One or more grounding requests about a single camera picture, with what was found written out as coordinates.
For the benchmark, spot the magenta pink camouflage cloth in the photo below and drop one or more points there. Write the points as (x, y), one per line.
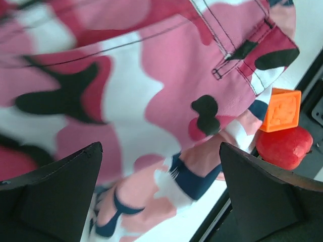
(147, 79)

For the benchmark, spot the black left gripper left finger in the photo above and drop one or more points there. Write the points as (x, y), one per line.
(52, 202)

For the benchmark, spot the orange plastic cube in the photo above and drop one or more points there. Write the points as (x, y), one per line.
(283, 111)

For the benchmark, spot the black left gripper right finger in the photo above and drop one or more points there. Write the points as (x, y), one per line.
(271, 203)

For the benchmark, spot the light pink navy patterned cloth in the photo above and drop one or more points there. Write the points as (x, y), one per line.
(135, 205)

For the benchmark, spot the red apple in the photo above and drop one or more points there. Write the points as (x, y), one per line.
(286, 148)

